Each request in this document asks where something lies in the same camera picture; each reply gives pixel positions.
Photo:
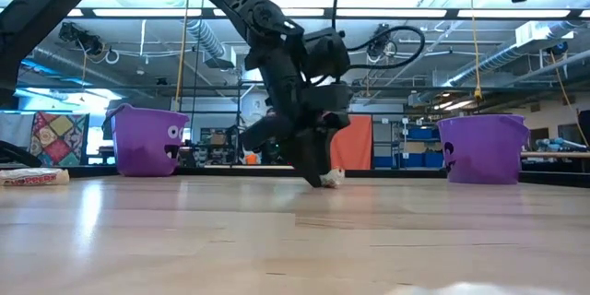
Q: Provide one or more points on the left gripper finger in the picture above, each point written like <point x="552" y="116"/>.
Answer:
<point x="302" y="154"/>
<point x="326" y="152"/>

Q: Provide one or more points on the white Whoppers candy pack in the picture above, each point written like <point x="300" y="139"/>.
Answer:
<point x="32" y="177"/>
<point x="334" y="177"/>

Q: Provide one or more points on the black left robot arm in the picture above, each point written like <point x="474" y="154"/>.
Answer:
<point x="258" y="14"/>

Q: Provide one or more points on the orange cloth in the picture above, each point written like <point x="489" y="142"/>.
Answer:
<point x="355" y="143"/>

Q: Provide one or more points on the small orange bucket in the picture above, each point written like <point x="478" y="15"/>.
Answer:
<point x="251" y="159"/>

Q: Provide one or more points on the blue storage bin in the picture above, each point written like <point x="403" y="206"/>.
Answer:
<point x="385" y="162"/>
<point x="420" y="133"/>
<point x="417" y="160"/>

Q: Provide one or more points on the black ceiling device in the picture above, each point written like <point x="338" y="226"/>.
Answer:
<point x="380" y="42"/>
<point x="79" y="38"/>

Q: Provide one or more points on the ceiling light strip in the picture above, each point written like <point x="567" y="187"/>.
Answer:
<point x="392" y="12"/>
<point x="76" y="12"/>
<point x="147" y="12"/>
<point x="514" y="13"/>

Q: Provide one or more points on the purple bucket with white eyes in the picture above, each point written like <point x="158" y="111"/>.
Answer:
<point x="143" y="143"/>

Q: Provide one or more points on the purple bucket with black print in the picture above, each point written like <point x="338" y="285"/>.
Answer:
<point x="484" y="152"/>

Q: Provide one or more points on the wooden background table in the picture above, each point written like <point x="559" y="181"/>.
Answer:
<point x="555" y="154"/>

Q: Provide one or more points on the blue rolls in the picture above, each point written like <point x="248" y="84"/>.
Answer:
<point x="555" y="143"/>

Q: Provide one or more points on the colourful patchwork quilt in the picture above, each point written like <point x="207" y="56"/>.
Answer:
<point x="57" y="138"/>

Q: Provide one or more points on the white ceiling unit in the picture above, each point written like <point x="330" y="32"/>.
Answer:
<point x="544" y="32"/>

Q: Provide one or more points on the black monitor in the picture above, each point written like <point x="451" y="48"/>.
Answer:
<point x="585" y="126"/>

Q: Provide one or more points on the grey cloth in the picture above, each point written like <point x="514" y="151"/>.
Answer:
<point x="14" y="129"/>

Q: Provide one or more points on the silver spiral air duct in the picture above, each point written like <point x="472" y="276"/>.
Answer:
<point x="205" y="39"/>

